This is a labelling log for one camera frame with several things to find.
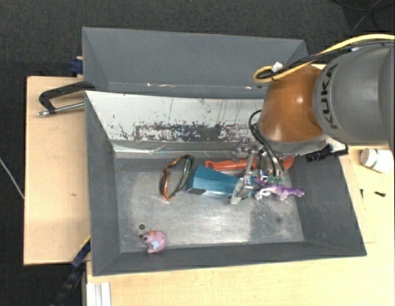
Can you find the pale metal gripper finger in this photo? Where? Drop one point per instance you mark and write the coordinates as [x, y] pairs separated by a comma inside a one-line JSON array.
[[249, 193], [239, 188]]

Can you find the orange tool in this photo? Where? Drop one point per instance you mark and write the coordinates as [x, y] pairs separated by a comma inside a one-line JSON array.
[[226, 164]]

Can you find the purple toy animal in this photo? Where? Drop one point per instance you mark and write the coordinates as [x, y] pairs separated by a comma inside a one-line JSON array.
[[278, 190]]

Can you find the teal blue box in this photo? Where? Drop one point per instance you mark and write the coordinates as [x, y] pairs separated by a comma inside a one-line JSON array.
[[210, 180]]

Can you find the grey metal bin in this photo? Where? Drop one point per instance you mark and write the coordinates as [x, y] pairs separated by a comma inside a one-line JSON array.
[[197, 222]]

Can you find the brown sunglasses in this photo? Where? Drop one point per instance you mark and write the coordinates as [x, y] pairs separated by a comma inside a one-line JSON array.
[[166, 183]]

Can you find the pink toy animal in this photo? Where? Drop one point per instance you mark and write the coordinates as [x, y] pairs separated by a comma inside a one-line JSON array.
[[157, 241]]

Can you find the white plastic container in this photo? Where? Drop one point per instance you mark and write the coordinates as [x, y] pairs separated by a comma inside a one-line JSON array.
[[376, 160]]

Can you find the small black screw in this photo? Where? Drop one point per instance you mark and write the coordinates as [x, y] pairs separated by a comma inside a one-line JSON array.
[[380, 194]]

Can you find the pale wood flat board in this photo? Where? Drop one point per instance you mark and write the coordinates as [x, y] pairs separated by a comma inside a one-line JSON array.
[[53, 177]]

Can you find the black cylinder on white bracket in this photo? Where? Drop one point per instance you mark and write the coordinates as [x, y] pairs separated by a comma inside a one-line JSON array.
[[319, 155]]

